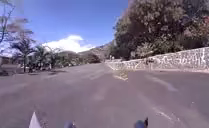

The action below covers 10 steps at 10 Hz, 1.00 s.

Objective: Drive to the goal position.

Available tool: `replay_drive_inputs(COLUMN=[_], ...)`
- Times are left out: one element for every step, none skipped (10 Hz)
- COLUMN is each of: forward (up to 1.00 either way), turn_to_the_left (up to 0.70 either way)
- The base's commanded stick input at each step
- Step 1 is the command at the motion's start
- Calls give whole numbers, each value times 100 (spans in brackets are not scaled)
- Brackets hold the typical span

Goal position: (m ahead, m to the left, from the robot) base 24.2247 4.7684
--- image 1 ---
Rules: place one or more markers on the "hill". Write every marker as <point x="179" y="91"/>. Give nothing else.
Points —
<point x="98" y="51"/>

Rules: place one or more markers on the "white painted road marking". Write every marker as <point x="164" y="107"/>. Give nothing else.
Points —
<point x="121" y="75"/>

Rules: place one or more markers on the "grey asphalt road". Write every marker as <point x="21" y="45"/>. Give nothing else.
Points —
<point x="92" y="96"/>

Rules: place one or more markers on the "row of trees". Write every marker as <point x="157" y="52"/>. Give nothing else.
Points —
<point x="35" y="55"/>

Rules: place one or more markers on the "robot's own part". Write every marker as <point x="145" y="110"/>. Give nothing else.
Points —
<point x="140" y="124"/>
<point x="69" y="125"/>

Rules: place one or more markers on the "large trees behind wall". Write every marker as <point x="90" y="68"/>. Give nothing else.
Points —
<point x="158" y="26"/>

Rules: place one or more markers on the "grey stone wall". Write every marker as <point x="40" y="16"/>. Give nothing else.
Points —
<point x="185" y="60"/>

